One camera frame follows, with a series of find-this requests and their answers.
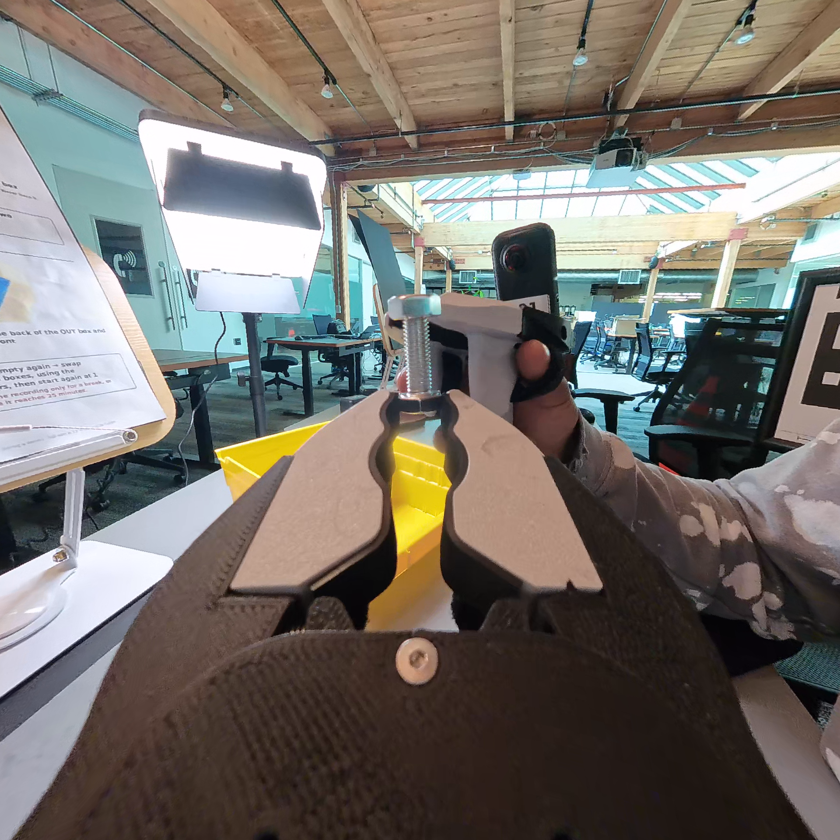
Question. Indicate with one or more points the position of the white track spotlight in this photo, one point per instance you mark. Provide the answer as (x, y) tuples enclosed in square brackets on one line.
[(743, 33), (326, 88), (580, 58), (226, 102)]

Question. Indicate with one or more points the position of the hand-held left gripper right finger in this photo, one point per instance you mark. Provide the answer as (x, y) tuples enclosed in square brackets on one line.
[(518, 518)]

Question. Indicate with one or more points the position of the silver hex bolt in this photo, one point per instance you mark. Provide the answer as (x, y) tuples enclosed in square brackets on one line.
[(420, 354)]

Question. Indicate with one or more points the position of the person's right forearm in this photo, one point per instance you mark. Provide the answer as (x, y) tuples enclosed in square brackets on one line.
[(722, 544)]

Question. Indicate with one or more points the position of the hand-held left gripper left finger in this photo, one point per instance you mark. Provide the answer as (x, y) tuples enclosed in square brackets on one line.
[(315, 518)]

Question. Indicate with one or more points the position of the silver hex nut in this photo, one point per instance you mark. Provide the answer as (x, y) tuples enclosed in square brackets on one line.
[(420, 394)]

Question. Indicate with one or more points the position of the wooden document stand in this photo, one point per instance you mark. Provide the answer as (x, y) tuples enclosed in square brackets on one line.
[(98, 577)]

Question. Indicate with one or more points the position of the studio light panel with flaps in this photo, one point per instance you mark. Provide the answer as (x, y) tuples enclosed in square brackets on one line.
[(243, 243)]

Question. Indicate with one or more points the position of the ceiling projector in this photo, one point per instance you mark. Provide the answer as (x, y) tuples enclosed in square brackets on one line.
[(613, 161)]

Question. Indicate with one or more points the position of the black mesh office chair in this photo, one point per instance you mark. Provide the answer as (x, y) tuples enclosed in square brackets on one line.
[(695, 394)]

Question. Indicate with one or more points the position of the wooden top office desk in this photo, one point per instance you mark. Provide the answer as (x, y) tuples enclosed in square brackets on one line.
[(315, 341), (197, 358)]

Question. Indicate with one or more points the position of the yellow plastic bin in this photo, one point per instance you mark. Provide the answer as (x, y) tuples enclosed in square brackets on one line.
[(256, 459)]

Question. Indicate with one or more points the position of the framed black white marker sign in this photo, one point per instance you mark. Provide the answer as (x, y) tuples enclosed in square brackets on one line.
[(820, 367)]

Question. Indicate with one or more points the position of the person's right hand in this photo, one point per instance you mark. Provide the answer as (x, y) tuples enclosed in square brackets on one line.
[(544, 413)]

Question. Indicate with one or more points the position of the black tilted panel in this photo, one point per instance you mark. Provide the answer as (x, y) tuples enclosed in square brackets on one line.
[(384, 262)]

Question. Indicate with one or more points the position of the white instruction sheet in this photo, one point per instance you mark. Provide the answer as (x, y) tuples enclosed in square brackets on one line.
[(65, 295)]

